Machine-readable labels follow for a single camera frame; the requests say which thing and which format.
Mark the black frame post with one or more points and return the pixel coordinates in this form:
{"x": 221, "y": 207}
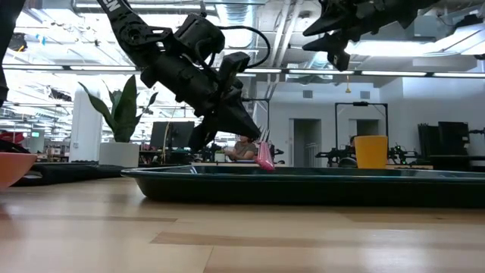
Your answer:
{"x": 7, "y": 38}

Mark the person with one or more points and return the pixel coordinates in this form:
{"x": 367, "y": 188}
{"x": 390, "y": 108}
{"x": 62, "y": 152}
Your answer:
{"x": 242, "y": 149}

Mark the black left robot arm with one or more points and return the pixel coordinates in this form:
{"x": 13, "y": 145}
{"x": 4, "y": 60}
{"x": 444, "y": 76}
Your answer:
{"x": 129, "y": 32}

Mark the black silicone oven mitt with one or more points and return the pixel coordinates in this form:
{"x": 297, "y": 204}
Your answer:
{"x": 68, "y": 172}

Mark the black background robot arm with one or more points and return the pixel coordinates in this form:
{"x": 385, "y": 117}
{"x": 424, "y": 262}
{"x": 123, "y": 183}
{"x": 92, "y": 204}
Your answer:
{"x": 403, "y": 153}
{"x": 333, "y": 154}

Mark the white pillar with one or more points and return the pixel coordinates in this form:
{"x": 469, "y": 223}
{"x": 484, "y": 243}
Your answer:
{"x": 86, "y": 125}

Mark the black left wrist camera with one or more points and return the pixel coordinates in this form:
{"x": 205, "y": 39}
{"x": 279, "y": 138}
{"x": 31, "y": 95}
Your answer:
{"x": 233, "y": 66}

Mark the yellow plastic cup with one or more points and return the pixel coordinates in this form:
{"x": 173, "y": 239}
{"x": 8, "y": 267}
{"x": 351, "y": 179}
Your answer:
{"x": 371, "y": 151}

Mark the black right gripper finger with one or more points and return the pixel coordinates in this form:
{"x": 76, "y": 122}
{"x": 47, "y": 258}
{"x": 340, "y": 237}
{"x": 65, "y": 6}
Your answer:
{"x": 337, "y": 49}
{"x": 333, "y": 22}

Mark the white plant pot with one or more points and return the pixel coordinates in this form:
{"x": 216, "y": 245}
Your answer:
{"x": 119, "y": 154}

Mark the black frame stand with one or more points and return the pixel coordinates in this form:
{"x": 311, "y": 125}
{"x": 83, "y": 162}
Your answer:
{"x": 362, "y": 104}

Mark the dark green tray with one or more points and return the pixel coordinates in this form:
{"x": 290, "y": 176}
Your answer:
{"x": 303, "y": 186}

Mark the black computer monitor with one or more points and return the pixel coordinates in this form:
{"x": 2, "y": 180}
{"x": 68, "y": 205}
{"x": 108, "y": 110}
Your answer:
{"x": 178, "y": 134}

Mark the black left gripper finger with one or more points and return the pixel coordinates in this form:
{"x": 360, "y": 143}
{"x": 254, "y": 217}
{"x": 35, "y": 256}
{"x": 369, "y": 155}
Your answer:
{"x": 238, "y": 117}
{"x": 202, "y": 134}

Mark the pink bowl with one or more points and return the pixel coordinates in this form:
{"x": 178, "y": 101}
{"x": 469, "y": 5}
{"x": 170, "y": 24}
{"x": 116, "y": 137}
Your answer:
{"x": 13, "y": 168}

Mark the green snake plant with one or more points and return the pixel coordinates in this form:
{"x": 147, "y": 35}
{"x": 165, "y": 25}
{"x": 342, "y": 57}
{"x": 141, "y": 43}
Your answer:
{"x": 123, "y": 113}

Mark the black equipment rack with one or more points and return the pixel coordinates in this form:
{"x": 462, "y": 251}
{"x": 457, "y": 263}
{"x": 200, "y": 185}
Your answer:
{"x": 451, "y": 138}

